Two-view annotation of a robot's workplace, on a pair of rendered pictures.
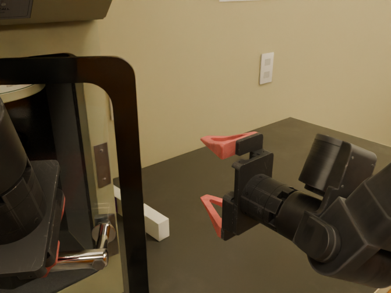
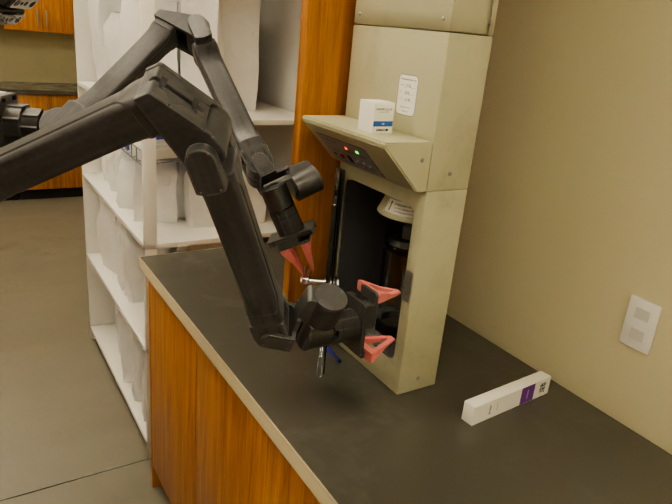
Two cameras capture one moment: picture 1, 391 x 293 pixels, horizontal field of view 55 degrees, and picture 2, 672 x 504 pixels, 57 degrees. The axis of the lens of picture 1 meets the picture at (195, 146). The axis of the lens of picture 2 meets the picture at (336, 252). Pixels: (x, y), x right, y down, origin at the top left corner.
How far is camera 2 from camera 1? 1.21 m
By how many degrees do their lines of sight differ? 88
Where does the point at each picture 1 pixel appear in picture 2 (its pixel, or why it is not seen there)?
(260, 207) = not seen: hidden behind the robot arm
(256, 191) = not seen: hidden behind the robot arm
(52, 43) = (405, 196)
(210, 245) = (456, 450)
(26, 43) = (396, 191)
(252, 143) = (368, 293)
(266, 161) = (359, 306)
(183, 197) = (552, 447)
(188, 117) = not seen: outside the picture
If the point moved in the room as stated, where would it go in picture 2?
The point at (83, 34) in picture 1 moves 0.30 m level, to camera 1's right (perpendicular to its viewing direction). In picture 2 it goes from (418, 198) to (413, 245)
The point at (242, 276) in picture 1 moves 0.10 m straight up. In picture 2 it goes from (409, 461) to (416, 416)
